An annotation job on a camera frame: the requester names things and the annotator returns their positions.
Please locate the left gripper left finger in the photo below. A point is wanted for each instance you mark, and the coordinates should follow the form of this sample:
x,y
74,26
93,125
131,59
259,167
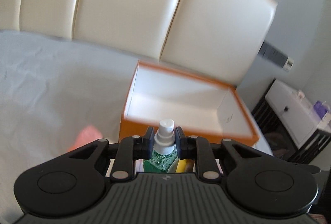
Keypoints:
x,y
129,150

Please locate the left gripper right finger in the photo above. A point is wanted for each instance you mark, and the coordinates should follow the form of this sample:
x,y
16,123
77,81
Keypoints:
x,y
197,149

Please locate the yellow cap bottle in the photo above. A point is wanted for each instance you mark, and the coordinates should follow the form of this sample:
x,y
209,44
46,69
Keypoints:
x,y
185,166

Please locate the green spray bottle white cap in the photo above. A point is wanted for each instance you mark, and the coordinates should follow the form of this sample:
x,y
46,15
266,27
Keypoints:
x,y
164,157

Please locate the pink tube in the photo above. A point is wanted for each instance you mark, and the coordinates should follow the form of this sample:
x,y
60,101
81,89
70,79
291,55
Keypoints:
x,y
86,136

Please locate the orange cardboard box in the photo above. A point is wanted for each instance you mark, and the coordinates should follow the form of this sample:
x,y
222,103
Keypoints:
x,y
200,106

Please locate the white bed sheet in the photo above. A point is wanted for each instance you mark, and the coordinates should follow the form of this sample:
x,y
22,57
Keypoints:
x,y
50,90

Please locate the white nightstand with drawer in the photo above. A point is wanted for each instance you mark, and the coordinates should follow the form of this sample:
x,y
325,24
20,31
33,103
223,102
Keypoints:
x,y
290,124

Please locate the cream padded headboard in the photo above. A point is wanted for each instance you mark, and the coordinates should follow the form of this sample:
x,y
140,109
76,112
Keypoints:
x,y
219,38

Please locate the grey wall switch panel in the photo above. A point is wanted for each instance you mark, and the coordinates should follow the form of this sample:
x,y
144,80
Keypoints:
x,y
270,53

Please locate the white wall thermostat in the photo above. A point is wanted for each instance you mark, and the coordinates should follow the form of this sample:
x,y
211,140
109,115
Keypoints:
x,y
288,64

